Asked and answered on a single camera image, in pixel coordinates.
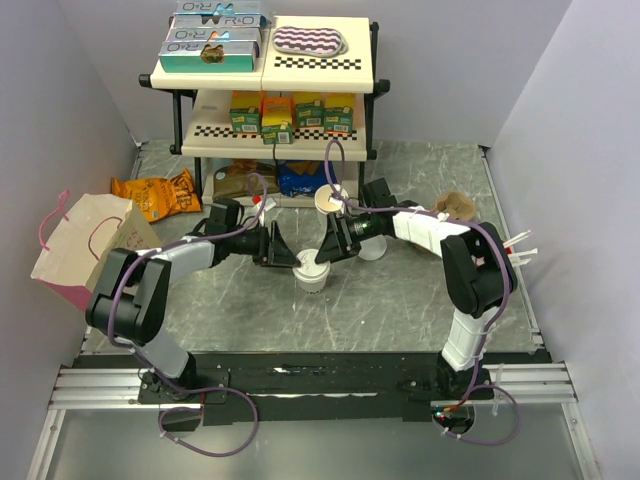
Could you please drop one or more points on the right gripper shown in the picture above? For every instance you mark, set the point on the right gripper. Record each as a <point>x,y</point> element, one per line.
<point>338,242</point>

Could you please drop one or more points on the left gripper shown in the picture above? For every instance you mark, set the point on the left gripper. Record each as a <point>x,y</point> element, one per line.
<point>273,249</point>

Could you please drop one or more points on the white plastic lid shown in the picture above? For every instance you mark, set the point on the white plastic lid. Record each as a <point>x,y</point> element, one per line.
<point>309,270</point>

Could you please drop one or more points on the white paper cup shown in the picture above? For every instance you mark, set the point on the white paper cup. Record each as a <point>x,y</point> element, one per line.
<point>311,284</point>

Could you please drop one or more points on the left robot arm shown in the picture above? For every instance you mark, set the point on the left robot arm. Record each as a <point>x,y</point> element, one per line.
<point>128,303</point>

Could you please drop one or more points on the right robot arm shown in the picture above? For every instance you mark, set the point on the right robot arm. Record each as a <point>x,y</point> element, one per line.
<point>478,273</point>

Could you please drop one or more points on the stack of white lids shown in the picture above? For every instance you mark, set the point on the stack of white lids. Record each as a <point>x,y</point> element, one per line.
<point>373,249</point>

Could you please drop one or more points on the blue tortilla chip bag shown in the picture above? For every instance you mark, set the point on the blue tortilla chip bag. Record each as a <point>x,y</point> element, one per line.
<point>300,177</point>

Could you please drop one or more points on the brown chip bag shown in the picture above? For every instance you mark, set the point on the brown chip bag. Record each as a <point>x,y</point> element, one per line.
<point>237,179</point>

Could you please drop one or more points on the cream three-tier shelf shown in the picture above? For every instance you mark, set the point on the cream three-tier shelf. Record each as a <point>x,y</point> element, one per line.
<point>201,103</point>

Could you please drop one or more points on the green juice carton right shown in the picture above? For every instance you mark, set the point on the green juice carton right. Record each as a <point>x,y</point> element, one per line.
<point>339,111</point>

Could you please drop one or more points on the green juice carton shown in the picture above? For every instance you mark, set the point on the green juice carton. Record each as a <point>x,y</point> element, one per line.
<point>309,109</point>
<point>339,111</point>
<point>245,112</point>

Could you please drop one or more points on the cardboard cup carrier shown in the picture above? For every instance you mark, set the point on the cardboard cup carrier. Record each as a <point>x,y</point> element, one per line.
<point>455,207</point>

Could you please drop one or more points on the orange chip bag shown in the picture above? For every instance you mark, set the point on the orange chip bag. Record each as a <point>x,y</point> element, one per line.
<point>159,198</point>

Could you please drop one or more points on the green juice carton middle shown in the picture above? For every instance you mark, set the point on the green juice carton middle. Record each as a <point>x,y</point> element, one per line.
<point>309,109</point>

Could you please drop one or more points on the orange yellow juice carton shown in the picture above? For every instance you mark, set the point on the orange yellow juice carton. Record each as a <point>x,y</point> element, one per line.
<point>277,121</point>

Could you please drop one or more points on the green juice carton left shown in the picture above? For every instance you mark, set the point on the green juice carton left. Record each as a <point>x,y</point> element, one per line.
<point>245,112</point>

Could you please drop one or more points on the wavy striped sleep mask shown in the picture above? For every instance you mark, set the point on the wavy striped sleep mask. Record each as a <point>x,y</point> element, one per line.
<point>314,42</point>

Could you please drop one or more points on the pink white paper bag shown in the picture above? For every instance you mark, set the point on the pink white paper bag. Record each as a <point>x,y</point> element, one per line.
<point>74,254</point>

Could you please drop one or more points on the teal box front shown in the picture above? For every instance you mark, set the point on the teal box front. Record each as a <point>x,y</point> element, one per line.
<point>208,57</point>

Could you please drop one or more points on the teal box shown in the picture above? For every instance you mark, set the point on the teal box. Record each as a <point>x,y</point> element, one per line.
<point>221,7</point>
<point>183,34</point>
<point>203,21</point>
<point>208,57</point>

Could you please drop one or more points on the teal box back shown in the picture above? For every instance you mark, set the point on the teal box back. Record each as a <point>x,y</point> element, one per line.
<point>221,7</point>

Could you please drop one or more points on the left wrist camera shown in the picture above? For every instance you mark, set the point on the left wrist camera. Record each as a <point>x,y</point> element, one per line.
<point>264,204</point>

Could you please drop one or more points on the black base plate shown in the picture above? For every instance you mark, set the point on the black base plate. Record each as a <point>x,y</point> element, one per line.
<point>240,407</point>

